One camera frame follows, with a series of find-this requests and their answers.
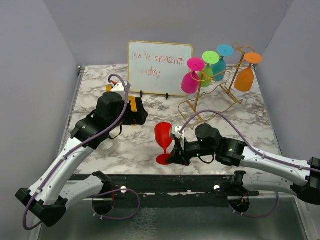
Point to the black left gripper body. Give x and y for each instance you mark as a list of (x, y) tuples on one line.
[(130, 117)]

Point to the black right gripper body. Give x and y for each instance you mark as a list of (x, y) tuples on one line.
[(190, 151)]

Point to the yellow wine glass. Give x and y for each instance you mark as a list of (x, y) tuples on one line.
[(109, 87), (134, 110)]

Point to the red wine glass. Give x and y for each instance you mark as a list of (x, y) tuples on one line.
[(162, 136)]

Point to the pink wine glass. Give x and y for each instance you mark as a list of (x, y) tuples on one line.
[(190, 81)]

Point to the gold wire glass rack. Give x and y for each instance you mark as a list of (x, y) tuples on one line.
[(220, 94)]

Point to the orange wine glass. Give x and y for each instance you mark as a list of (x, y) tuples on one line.
[(245, 78)]

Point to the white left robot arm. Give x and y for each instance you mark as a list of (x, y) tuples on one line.
[(49, 198)]

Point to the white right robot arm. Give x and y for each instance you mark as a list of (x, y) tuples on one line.
[(300, 178)]

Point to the teal wine glass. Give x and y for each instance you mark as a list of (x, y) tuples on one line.
[(224, 50)]

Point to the green wine glass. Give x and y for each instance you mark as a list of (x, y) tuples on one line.
[(206, 75)]

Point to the clear tape roll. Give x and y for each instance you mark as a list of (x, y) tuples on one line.
[(108, 144)]

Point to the yellow framed whiteboard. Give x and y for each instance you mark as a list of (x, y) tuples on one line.
[(157, 67)]

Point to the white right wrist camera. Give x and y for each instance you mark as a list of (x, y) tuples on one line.
[(178, 135)]

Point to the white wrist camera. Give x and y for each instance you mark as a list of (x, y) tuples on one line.
[(178, 135), (119, 88)]

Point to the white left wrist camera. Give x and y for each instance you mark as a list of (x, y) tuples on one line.
[(119, 88)]

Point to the aluminium left side rail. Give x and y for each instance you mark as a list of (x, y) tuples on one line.
[(71, 106)]

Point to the black front mounting rail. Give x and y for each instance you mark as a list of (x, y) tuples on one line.
[(175, 191)]

